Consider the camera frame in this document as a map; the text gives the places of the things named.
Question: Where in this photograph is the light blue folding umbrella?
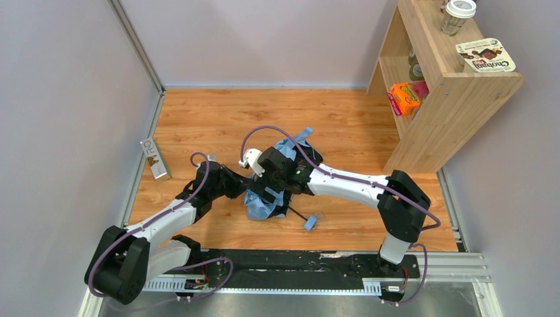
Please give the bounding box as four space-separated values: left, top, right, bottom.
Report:
241 127 324 221

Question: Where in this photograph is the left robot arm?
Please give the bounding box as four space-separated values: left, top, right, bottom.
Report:
84 160 250 304

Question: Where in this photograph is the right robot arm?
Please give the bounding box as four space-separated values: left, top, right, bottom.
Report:
239 147 431 265

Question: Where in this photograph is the small RO labelled box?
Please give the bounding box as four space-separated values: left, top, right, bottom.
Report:
140 137 172 182

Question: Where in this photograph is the orange snack box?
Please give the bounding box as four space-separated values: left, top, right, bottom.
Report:
388 83 422 116

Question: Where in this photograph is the pink snack box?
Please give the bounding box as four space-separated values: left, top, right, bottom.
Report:
411 81 429 100

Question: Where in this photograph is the small bottle on shelf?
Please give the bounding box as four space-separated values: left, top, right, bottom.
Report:
407 48 424 81

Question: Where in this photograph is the wooden shelf unit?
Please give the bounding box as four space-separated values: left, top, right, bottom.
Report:
367 1 524 174

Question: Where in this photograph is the Chobani yogurt cup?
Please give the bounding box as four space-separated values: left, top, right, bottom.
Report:
456 38 516 73

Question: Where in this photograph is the glass jar white lid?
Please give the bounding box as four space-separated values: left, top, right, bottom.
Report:
440 0 477 36

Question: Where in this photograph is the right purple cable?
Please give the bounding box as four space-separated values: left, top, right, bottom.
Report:
239 125 442 306

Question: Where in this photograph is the aluminium frame post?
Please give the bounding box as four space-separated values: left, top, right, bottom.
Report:
108 0 166 95

